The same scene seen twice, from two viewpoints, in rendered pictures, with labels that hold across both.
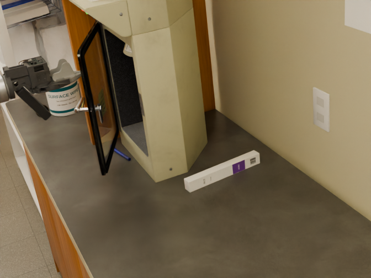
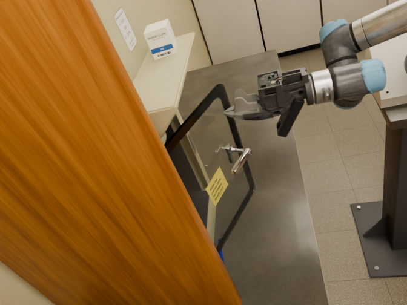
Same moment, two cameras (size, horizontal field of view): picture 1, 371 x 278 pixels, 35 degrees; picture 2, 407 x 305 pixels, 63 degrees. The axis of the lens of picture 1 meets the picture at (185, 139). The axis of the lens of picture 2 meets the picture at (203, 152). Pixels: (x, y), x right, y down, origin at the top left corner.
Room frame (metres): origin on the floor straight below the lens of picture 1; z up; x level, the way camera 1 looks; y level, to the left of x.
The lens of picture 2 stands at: (2.18, 0.65, 1.77)
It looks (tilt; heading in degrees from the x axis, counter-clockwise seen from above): 38 degrees down; 220
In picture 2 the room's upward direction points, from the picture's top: 22 degrees counter-clockwise
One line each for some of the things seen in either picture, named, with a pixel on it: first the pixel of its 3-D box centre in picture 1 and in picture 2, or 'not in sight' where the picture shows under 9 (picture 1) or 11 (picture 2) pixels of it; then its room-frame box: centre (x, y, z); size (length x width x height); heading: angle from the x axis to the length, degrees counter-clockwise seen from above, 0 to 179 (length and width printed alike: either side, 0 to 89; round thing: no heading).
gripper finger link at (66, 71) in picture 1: (67, 71); (240, 100); (1.56, 0.30, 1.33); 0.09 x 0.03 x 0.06; 112
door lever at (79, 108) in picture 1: (85, 105); (236, 159); (1.64, 0.28, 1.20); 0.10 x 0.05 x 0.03; 174
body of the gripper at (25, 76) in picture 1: (28, 78); (283, 92); (1.54, 0.40, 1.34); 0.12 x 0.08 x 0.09; 112
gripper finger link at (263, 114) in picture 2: not in sight; (260, 111); (1.58, 0.36, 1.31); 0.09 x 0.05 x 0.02; 112
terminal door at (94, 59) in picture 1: (100, 97); (214, 180); (1.71, 0.25, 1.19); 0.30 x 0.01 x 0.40; 174
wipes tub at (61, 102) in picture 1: (62, 92); not in sight; (2.24, 0.47, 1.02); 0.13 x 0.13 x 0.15
